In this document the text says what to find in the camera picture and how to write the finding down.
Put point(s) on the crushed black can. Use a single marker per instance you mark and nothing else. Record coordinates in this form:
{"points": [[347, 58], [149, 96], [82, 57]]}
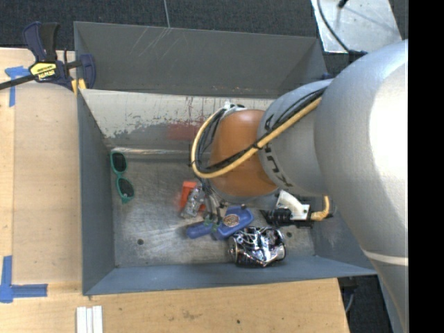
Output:
{"points": [[258, 247]]}

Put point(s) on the grey metal bin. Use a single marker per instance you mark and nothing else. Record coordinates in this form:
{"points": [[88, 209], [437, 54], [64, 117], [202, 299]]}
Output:
{"points": [[152, 227]]}

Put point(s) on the pale wood board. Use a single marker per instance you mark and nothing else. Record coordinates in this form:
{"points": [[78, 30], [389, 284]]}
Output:
{"points": [[45, 186]]}

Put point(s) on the black cylinder on white bracket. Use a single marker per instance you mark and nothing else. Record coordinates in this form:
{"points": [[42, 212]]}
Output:
{"points": [[292, 209]]}

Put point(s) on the green sunglasses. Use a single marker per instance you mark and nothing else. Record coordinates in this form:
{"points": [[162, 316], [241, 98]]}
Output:
{"points": [[121, 175]]}

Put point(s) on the orange block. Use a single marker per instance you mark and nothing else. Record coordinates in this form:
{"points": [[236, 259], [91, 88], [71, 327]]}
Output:
{"points": [[187, 188]]}

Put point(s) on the blue plastic tool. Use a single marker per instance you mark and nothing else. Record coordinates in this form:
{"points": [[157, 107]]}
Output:
{"points": [[239, 220]]}

